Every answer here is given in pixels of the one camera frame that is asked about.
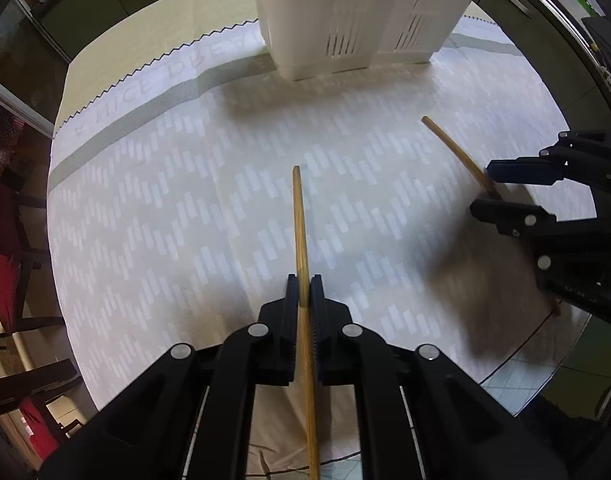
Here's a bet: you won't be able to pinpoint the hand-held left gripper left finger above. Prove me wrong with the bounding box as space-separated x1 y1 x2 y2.
38 274 306 480

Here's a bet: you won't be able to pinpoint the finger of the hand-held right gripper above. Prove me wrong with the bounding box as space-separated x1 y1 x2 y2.
469 198 602 261
485 130 611 197

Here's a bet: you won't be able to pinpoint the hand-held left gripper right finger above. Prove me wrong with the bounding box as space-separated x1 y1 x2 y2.
310 274 570 480

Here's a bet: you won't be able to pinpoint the long wooden chopstick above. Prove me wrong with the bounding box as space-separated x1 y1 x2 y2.
421 116 563 317
292 165 323 480

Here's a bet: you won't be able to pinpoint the white plastic utensil holder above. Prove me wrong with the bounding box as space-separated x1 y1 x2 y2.
248 0 497 82

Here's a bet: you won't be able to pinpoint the green sink base cabinets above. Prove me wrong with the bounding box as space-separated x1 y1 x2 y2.
478 0 603 127

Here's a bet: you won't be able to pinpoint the green plastic sink rack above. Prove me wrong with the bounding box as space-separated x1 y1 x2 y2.
560 0 609 18

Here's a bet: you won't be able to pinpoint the white patterned tablecloth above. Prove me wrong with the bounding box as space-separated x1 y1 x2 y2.
46 0 599 472

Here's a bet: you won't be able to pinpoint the red cushioned wooden chair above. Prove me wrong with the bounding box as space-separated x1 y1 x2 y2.
0 175 67 337
0 357 88 458

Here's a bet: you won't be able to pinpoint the purple plaid apron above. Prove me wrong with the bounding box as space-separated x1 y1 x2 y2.
0 105 34 182

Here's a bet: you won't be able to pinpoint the sliding glass door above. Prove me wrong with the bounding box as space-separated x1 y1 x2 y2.
0 0 72 137

